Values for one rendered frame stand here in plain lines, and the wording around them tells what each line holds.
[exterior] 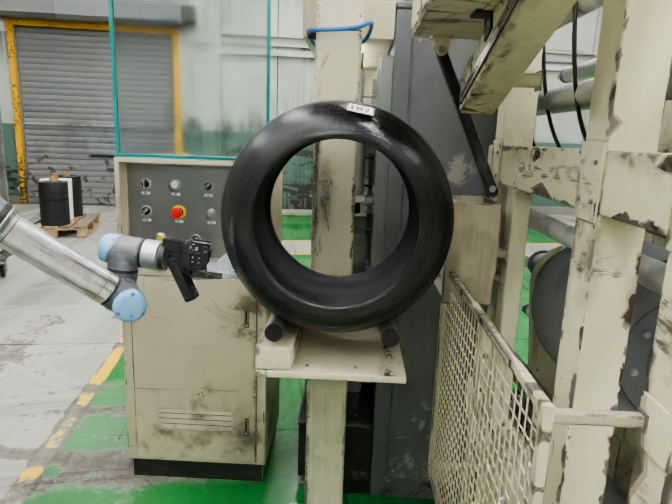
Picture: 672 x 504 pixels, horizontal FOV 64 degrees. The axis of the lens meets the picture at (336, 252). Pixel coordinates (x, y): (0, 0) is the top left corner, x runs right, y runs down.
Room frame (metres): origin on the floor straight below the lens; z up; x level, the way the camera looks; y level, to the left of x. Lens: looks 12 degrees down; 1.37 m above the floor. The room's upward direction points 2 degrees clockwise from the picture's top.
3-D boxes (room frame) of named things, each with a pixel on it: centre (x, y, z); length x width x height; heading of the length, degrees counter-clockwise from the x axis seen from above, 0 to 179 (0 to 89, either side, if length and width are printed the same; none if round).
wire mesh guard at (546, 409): (1.16, -0.33, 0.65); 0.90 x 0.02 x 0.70; 178
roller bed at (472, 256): (1.61, -0.39, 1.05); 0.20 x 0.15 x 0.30; 178
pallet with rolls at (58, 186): (7.21, 3.72, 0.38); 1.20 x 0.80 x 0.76; 15
